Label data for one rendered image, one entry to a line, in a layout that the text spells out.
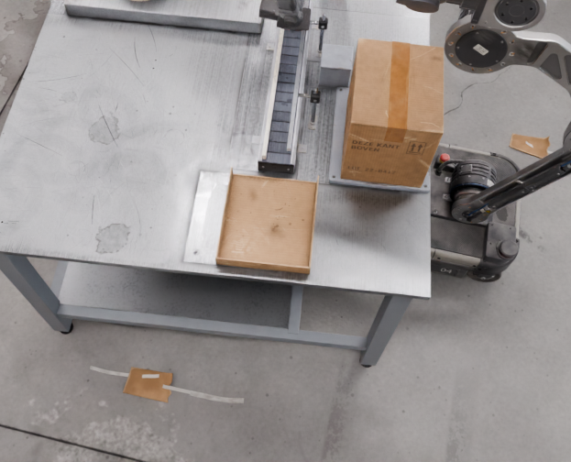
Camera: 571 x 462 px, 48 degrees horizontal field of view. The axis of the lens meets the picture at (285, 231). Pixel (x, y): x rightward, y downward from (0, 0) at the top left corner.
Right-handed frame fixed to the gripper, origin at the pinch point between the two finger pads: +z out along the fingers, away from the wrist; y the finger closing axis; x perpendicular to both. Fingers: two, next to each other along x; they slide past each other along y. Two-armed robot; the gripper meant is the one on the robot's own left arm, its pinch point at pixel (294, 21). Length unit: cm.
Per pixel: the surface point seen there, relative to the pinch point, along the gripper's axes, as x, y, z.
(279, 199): 53, -2, -30
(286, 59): 12.1, 1.2, -2.3
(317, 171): 45, -13, -23
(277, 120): 31.3, 1.3, -18.1
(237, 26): 2.5, 19.2, 8.7
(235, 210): 58, 10, -34
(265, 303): 99, 0, 11
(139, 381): 136, 44, 10
